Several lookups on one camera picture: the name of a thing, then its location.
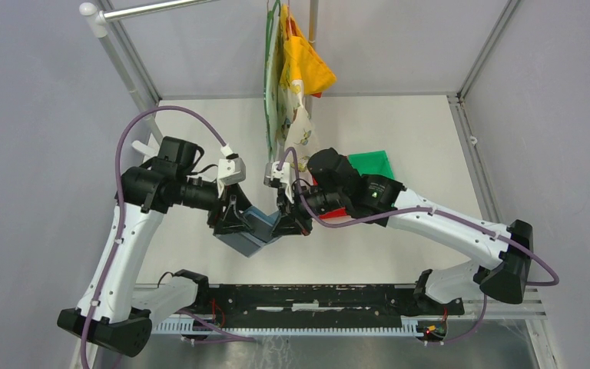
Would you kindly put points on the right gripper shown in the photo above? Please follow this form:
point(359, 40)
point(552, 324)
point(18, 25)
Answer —
point(289, 224)

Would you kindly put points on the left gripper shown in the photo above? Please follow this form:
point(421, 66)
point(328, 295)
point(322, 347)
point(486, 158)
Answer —
point(231, 222)

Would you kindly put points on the blue card holder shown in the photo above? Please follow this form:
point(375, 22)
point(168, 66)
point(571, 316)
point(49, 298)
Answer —
point(250, 242)

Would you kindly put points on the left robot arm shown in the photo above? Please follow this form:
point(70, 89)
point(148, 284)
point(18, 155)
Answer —
point(111, 314)

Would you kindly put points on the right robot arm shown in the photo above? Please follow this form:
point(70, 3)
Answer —
point(499, 254)

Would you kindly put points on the red bin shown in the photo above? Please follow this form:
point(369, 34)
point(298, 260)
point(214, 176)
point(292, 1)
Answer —
point(335, 214)

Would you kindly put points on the hanging patterned cloth bag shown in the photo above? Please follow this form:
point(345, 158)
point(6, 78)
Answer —
point(288, 121)

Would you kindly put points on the green bin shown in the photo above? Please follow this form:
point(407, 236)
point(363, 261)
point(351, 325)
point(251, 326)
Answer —
point(372, 163)

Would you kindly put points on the yellow cloth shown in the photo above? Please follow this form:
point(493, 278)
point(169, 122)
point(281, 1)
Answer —
point(302, 69)

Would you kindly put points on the white clothes rack pole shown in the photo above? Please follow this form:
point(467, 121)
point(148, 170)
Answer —
point(106, 24)

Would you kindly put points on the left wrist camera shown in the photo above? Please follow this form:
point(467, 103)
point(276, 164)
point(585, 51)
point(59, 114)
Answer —
point(231, 170)

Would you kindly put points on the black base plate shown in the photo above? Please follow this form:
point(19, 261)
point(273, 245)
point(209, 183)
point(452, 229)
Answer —
point(317, 306)

